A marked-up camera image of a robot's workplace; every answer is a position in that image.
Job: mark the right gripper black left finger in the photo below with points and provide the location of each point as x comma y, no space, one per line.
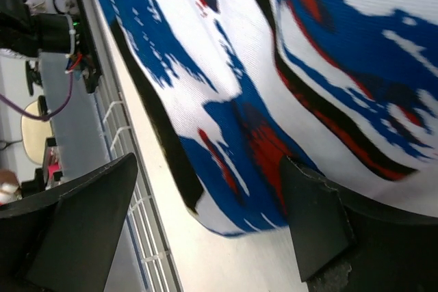
64,238

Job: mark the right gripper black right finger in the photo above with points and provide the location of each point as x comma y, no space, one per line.
344,241

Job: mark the blue white red patterned trousers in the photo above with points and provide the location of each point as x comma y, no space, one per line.
347,88

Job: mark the aluminium rail frame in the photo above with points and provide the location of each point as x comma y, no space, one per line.
142,260

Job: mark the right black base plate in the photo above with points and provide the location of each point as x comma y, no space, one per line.
90,65

